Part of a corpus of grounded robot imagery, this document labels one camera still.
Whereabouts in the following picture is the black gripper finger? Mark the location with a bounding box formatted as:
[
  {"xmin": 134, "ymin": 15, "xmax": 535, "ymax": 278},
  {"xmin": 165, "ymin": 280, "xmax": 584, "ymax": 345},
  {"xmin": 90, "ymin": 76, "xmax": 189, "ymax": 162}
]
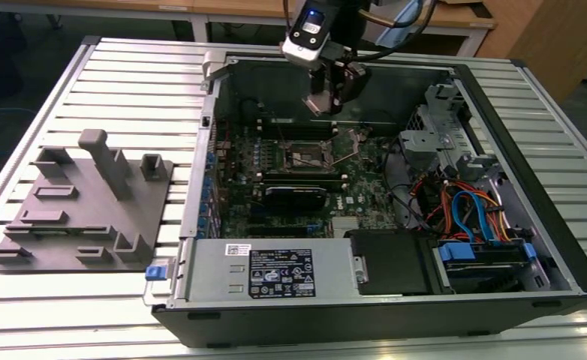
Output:
[
  {"xmin": 340, "ymin": 61, "xmax": 373, "ymax": 103},
  {"xmin": 308, "ymin": 64, "xmax": 333, "ymax": 99}
]

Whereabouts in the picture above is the silver CPU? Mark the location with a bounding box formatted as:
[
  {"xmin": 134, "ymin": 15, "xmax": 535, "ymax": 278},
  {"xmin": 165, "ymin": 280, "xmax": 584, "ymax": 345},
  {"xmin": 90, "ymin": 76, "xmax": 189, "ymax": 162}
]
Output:
[{"xmin": 300, "ymin": 91, "xmax": 345, "ymax": 116}]

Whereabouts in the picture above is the metal socket cover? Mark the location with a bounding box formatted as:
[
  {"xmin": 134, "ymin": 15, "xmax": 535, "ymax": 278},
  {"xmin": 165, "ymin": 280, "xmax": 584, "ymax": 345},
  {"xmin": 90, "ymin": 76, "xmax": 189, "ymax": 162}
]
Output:
[{"xmin": 323, "ymin": 129, "xmax": 364, "ymax": 167}]

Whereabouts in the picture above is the metal locking lever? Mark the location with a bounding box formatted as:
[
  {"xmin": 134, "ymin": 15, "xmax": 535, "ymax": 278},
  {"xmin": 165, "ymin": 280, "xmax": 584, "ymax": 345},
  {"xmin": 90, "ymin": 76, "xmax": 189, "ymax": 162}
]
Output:
[{"xmin": 328, "ymin": 146, "xmax": 364, "ymax": 168}]

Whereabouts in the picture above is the CPU socket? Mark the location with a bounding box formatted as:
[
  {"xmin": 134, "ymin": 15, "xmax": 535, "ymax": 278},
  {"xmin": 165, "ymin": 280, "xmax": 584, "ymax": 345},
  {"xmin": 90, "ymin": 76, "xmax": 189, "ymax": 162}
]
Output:
[{"xmin": 281, "ymin": 139, "xmax": 340, "ymax": 175}]

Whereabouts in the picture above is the pale blue teach pendant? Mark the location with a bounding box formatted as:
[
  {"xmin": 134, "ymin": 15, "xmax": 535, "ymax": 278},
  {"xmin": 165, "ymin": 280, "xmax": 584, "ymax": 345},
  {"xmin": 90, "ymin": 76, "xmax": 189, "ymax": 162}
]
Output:
[{"xmin": 376, "ymin": 0, "xmax": 423, "ymax": 48}]

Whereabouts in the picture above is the RAM stick with white label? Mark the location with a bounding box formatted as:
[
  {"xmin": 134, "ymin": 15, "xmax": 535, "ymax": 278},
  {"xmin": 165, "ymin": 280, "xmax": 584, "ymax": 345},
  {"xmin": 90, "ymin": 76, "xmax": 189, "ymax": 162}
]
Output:
[{"xmin": 267, "ymin": 116, "xmax": 339, "ymax": 127}]

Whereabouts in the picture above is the metal drive cage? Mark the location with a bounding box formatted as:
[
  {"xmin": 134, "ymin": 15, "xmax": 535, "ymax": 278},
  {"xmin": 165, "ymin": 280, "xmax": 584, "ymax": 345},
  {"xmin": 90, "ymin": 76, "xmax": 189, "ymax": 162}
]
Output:
[{"xmin": 397, "ymin": 84, "xmax": 504, "ymax": 181}]

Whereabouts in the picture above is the black RAM stick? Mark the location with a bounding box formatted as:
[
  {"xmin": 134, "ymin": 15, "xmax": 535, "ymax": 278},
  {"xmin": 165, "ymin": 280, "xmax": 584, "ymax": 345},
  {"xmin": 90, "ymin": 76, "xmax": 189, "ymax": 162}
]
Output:
[
  {"xmin": 261, "ymin": 175, "xmax": 348, "ymax": 187},
  {"xmin": 263, "ymin": 170, "xmax": 348, "ymax": 180}
]

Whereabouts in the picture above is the green motherboard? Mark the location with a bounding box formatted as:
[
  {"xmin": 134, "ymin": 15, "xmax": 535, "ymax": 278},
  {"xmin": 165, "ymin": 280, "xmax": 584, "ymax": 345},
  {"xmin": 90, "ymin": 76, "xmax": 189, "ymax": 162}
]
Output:
[{"xmin": 212, "ymin": 125, "xmax": 415, "ymax": 239}]

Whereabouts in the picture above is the black graphics card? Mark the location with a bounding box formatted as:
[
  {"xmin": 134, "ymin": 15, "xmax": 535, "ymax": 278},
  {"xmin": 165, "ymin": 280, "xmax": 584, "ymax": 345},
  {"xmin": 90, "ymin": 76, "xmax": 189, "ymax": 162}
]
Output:
[{"xmin": 263, "ymin": 184, "xmax": 331, "ymax": 211}]

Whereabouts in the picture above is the wooden cabinet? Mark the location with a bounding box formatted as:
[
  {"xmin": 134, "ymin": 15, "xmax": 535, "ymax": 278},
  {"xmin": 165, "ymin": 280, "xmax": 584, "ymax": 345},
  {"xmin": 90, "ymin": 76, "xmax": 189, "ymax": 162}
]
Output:
[{"xmin": 472, "ymin": 0, "xmax": 587, "ymax": 102}]

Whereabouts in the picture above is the black plastic shroud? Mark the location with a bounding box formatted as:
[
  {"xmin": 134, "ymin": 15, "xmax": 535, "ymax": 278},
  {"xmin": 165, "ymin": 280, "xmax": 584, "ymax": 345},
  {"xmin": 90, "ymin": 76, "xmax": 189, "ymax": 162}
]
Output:
[{"xmin": 345, "ymin": 229, "xmax": 444, "ymax": 296}]

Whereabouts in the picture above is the hard disk in blue carrier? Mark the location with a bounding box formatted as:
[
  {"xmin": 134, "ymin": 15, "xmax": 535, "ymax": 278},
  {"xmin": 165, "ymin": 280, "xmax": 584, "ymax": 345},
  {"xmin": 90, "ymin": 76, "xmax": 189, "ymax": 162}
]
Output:
[{"xmin": 436, "ymin": 239, "xmax": 537, "ymax": 293}]

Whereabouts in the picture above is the silver power supply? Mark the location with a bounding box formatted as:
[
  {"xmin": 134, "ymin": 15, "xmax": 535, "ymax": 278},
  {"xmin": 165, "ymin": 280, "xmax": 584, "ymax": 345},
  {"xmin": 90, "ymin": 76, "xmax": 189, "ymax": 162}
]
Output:
[{"xmin": 170, "ymin": 238, "xmax": 363, "ymax": 303}]

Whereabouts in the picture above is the grey parts rack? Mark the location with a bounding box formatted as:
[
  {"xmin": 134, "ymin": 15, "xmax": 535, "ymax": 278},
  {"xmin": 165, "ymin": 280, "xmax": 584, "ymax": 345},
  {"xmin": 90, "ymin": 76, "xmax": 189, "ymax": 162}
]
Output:
[{"xmin": 0, "ymin": 128, "xmax": 174, "ymax": 272}]

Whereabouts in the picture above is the black PC case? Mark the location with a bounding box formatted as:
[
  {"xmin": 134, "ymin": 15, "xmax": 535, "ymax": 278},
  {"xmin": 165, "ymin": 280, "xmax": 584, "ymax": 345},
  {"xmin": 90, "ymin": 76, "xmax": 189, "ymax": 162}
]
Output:
[{"xmin": 150, "ymin": 50, "xmax": 587, "ymax": 348}]

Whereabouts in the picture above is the copper cable sleeve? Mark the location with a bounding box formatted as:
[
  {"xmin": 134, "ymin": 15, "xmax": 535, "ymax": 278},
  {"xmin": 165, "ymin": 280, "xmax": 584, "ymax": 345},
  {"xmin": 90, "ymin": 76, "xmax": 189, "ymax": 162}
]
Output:
[{"xmin": 365, "ymin": 10, "xmax": 392, "ymax": 29}]

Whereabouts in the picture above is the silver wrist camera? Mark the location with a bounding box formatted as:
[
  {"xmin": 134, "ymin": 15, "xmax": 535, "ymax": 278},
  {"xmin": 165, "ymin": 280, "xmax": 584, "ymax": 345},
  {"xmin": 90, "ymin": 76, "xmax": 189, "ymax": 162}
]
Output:
[{"xmin": 280, "ymin": 0, "xmax": 336, "ymax": 71}]

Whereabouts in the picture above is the wooden desk white frame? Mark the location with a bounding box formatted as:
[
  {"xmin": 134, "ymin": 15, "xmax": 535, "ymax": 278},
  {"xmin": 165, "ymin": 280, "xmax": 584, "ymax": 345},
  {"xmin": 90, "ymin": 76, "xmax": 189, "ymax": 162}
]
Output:
[
  {"xmin": 192, "ymin": 0, "xmax": 497, "ymax": 57},
  {"xmin": 0, "ymin": 0, "xmax": 209, "ymax": 42}
]

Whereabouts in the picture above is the black wire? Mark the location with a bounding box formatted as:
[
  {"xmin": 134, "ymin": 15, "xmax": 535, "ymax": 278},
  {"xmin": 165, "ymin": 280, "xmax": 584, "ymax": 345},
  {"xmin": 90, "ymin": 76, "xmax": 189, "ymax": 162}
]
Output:
[{"xmin": 381, "ymin": 140, "xmax": 428, "ymax": 230}]

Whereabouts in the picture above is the blue wire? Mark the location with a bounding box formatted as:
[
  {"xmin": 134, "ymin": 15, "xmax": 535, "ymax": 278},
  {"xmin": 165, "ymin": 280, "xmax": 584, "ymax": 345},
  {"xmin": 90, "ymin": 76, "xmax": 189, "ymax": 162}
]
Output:
[{"xmin": 451, "ymin": 190, "xmax": 500, "ymax": 247}]

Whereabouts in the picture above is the orange wire bundle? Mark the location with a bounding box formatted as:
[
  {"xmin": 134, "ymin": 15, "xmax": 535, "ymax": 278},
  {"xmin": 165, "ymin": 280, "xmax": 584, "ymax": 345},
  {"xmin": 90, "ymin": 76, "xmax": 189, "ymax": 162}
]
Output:
[{"xmin": 423, "ymin": 179, "xmax": 517, "ymax": 245}]

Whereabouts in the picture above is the blue floor cable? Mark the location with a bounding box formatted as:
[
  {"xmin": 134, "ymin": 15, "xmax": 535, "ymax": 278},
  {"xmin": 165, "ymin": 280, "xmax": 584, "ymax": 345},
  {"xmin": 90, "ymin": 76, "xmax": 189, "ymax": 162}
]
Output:
[{"xmin": 0, "ymin": 106, "xmax": 42, "ymax": 121}]

